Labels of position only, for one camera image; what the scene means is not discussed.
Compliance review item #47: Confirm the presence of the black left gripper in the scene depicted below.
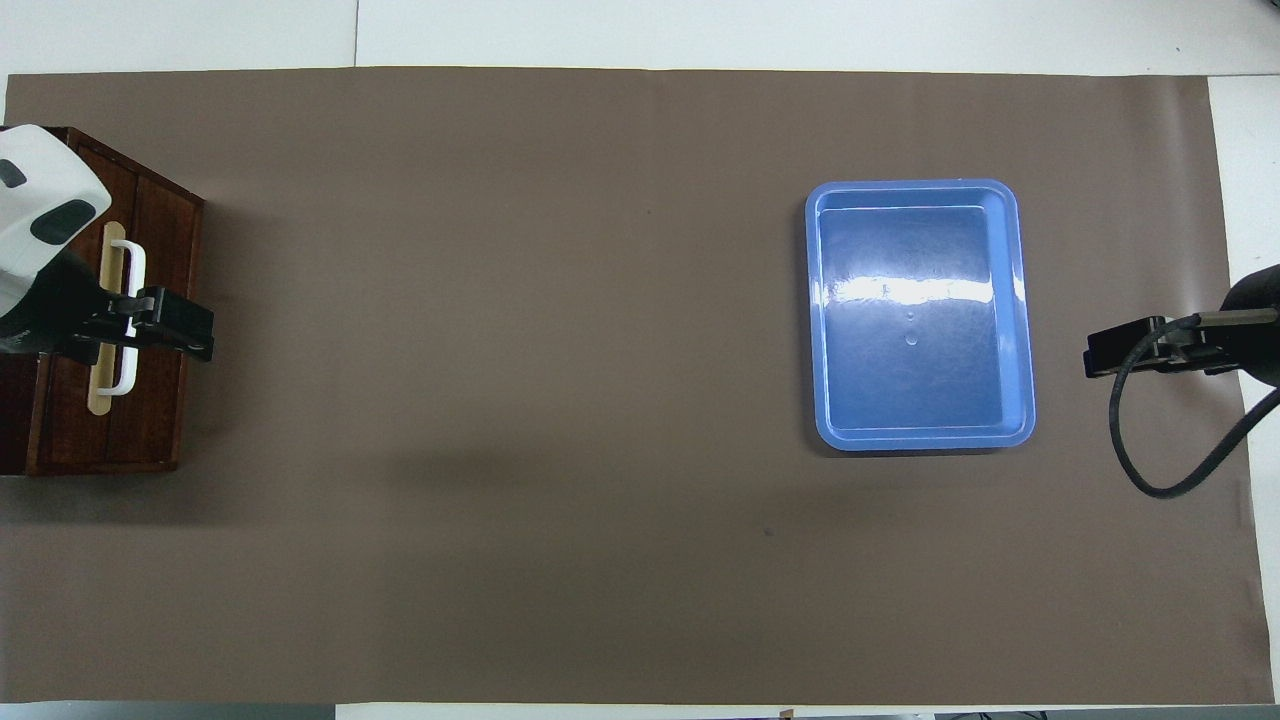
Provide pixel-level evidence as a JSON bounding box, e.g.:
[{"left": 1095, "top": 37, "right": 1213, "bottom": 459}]
[{"left": 0, "top": 255, "right": 216, "bottom": 363}]

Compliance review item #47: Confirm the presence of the wooden drawer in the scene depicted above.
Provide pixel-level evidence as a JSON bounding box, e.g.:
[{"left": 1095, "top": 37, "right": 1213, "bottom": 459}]
[{"left": 42, "top": 150, "right": 141, "bottom": 471}]

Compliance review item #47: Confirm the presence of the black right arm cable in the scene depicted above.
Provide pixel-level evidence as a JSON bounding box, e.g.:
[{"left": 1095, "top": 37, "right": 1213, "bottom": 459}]
[{"left": 1107, "top": 309, "right": 1280, "bottom": 500}]

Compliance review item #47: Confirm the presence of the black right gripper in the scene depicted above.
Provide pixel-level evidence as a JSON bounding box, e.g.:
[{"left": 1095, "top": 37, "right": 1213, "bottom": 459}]
[{"left": 1084, "top": 264, "right": 1280, "bottom": 388}]

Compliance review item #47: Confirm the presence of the white drawer handle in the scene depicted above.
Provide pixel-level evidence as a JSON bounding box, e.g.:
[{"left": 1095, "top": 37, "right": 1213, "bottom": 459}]
[{"left": 94, "top": 239, "right": 148, "bottom": 398}]

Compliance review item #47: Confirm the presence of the dark wooden cabinet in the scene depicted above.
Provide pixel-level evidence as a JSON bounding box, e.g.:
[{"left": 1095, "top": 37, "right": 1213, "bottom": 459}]
[{"left": 0, "top": 126, "right": 207, "bottom": 477}]

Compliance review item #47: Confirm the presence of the blue plastic tray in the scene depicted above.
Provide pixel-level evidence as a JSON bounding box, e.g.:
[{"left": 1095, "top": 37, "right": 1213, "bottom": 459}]
[{"left": 804, "top": 179, "right": 1038, "bottom": 453}]

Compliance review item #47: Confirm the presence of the brown table mat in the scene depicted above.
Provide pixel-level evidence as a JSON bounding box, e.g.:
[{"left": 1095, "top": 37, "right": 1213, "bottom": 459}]
[{"left": 0, "top": 65, "right": 1277, "bottom": 707}]

